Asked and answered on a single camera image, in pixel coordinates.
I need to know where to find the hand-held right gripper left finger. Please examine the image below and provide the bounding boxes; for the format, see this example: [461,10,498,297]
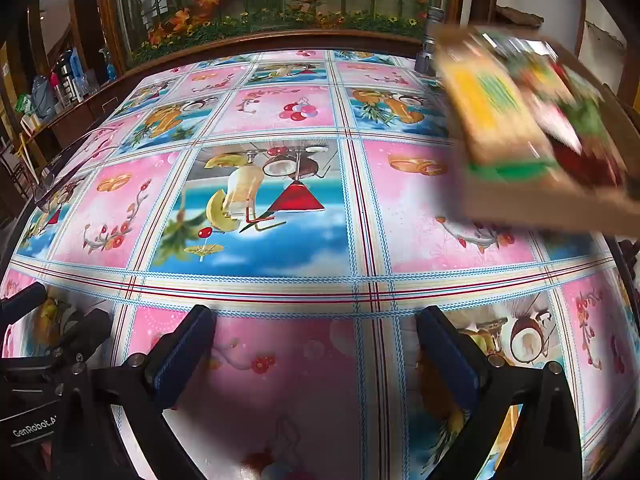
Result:
[51,304,217,480]

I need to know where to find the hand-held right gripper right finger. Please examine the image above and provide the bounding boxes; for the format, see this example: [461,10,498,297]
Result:
[416,305,585,480]

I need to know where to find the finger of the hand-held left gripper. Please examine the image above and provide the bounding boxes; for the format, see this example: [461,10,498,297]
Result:
[0,282,47,321]
[46,307,114,357]

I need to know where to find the cardboard box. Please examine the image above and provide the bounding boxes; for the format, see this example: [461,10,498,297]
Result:
[431,24,640,237]

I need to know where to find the wooden sideboard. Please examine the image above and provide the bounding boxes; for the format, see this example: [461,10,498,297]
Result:
[20,71,132,152]

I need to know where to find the blue grey bag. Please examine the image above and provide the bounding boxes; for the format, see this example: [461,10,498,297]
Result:
[31,75,57,122]

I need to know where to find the silver black thermos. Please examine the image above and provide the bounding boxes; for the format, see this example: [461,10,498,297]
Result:
[52,56,77,107]

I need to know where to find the blue carton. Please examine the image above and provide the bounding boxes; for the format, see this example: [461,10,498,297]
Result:
[69,47,85,102]

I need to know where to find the blue spray bottle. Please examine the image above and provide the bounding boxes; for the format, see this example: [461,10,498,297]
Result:
[99,47,119,82]

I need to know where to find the grey metal flashlight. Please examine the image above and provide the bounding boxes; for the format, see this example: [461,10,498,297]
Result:
[416,6,447,72]

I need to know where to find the glass tank with artificial plants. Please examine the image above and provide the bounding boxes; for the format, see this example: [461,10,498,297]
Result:
[100,0,469,67]

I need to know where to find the purple frame eyeglasses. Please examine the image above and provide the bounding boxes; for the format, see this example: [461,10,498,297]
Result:
[32,127,124,212]

